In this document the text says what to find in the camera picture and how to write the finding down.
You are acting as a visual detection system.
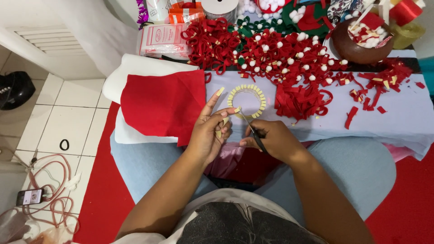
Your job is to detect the red cable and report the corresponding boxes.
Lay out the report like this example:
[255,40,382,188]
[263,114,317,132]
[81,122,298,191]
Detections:
[0,153,80,235]

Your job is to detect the white pompoms pile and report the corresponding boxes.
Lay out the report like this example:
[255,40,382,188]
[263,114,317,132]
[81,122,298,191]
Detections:
[237,0,292,21]

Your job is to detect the pile of red felt loops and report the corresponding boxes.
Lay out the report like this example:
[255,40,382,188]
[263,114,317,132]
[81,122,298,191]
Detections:
[180,18,350,85]

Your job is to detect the orange box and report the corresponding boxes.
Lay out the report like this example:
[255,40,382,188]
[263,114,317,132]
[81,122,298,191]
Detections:
[168,0,206,25]

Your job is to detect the black fan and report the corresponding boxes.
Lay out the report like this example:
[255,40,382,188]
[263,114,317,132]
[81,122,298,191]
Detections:
[0,71,36,111]

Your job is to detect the brown round bowl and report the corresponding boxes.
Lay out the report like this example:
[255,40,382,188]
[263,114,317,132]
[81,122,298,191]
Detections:
[331,13,395,65]

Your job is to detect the green and red felt pieces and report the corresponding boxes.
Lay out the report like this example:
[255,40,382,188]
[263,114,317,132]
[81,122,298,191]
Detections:
[234,0,336,39]

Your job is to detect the person's left hand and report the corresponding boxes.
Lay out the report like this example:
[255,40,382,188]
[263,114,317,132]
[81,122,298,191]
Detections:
[187,87,241,164]

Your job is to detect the white ribbon spool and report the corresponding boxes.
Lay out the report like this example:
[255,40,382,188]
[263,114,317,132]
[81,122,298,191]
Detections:
[201,0,239,23]

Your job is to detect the plastic bag of white filling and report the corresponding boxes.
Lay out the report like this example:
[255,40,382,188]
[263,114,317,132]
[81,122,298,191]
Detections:
[137,23,191,60]

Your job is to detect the white crumpled tissue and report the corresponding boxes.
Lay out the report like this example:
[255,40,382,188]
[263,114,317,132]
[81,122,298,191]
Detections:
[64,172,83,192]

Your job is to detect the pile of red felt strips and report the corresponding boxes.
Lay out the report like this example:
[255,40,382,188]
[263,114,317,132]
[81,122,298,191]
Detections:
[274,81,334,122]

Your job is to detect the red felt sheet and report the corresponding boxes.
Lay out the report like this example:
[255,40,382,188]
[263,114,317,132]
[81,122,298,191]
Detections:
[120,69,207,147]

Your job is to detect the person's right hand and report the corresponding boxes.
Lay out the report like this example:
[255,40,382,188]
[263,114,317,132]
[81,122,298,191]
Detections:
[239,119,307,164]

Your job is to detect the scattered red felt scraps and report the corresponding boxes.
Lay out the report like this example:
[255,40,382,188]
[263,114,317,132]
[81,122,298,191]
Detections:
[344,58,426,130]

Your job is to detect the pink cloth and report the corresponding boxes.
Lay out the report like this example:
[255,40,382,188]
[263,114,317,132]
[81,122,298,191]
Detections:
[203,142,246,179]

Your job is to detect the clear plastic bag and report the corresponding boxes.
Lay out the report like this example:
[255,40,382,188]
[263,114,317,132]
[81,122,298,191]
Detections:
[0,207,77,244]

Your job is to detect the smartphone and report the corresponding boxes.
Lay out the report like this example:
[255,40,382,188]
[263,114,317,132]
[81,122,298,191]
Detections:
[16,188,45,206]

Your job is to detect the tape roll with yellow tabs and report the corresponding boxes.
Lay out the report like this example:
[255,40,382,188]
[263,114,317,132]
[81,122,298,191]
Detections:
[227,84,267,119]

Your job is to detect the red floor mat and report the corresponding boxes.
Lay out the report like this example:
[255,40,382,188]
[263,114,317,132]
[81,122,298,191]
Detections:
[73,102,434,244]

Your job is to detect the black-handled scissors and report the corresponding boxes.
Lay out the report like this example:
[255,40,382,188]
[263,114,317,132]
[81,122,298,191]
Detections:
[238,108,268,154]

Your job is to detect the purple tinsel garland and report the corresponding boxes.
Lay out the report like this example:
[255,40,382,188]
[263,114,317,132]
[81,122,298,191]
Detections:
[136,0,150,27]

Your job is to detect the white felt sheet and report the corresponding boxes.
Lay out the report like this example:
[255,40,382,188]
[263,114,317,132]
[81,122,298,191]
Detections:
[102,54,200,144]

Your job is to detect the red satin ribbon roll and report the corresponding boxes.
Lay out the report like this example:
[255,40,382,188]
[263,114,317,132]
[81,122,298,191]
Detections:
[389,0,424,27]

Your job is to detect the light blue tablecloth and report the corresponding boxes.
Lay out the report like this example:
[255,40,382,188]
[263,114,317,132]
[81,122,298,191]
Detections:
[203,49,434,161]

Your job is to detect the gold mesh ribbon roll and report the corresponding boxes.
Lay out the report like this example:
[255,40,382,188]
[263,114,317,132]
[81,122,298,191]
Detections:
[390,21,426,50]

